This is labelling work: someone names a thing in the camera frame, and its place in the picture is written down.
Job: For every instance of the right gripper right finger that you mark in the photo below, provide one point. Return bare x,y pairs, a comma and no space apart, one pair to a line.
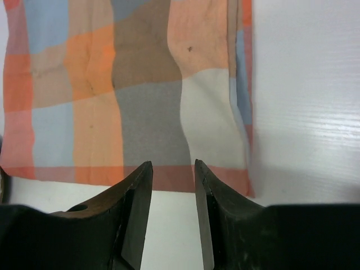
237,233

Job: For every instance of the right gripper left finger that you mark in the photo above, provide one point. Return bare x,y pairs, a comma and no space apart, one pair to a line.
105,232

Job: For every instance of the orange grey checked cloth napkin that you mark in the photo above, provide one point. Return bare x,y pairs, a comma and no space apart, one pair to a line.
92,89

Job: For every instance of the grey plate with deer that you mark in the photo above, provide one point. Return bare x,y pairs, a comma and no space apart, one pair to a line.
6,187

